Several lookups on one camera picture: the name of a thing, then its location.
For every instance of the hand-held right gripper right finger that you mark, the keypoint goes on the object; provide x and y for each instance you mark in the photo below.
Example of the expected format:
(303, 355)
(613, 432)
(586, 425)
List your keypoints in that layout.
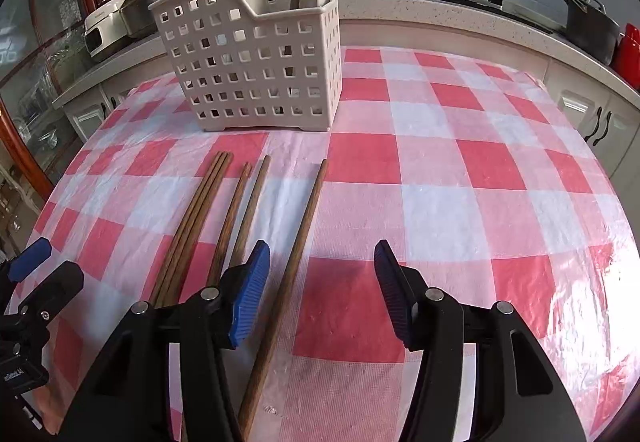
(395, 292)

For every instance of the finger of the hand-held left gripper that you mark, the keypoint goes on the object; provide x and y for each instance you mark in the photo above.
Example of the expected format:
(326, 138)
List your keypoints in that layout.
(55, 287)
(30, 258)

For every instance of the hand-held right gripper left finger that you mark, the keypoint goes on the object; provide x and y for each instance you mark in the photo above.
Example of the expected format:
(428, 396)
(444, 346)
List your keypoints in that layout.
(250, 292)

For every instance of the row of wooden chopsticks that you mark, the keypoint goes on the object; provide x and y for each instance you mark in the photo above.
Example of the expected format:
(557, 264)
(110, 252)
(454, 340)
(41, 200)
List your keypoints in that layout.
(197, 217)

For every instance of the white perforated plastic basket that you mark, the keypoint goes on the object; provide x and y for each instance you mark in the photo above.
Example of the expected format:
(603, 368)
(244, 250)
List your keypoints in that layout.
(250, 72)

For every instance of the red white checkered tablecloth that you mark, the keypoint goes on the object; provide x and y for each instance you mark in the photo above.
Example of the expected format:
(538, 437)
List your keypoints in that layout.
(450, 222)

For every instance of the white lower kitchen cabinet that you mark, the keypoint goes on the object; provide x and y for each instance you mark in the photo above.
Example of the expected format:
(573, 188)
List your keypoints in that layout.
(575, 107)
(90, 117)

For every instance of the white electric cooker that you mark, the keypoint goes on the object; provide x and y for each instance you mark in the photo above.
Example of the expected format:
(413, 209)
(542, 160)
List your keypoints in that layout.
(102, 30)

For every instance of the grey lidded stockpot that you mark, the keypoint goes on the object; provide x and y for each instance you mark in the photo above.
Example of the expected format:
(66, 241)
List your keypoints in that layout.
(590, 32)

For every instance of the red thermos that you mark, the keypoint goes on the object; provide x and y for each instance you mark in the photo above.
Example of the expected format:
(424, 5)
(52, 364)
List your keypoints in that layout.
(629, 57)

